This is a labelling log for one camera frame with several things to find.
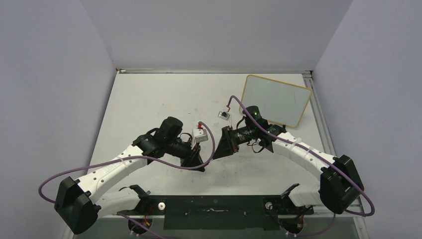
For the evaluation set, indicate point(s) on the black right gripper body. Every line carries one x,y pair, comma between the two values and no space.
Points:
241,135

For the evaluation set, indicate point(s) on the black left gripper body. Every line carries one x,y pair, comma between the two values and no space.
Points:
181,149

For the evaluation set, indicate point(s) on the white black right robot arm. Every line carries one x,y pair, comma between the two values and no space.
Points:
339,182

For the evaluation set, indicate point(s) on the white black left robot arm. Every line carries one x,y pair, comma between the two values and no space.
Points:
80,202

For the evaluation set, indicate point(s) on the yellow-framed whiteboard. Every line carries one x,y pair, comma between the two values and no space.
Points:
278,102

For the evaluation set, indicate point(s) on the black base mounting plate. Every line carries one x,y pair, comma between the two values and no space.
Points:
220,212

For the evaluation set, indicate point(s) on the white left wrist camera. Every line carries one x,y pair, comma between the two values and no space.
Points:
199,134

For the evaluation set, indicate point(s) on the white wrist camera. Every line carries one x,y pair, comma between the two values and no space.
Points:
199,134
225,115

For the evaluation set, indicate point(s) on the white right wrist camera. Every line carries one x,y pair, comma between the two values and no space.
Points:
225,115

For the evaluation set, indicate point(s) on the aluminium right side rail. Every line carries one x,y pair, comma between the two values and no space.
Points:
323,130

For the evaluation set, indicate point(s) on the aluminium rail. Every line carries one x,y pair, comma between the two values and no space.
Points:
323,130
234,71

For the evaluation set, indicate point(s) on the aluminium back rail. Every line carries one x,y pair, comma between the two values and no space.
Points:
234,71

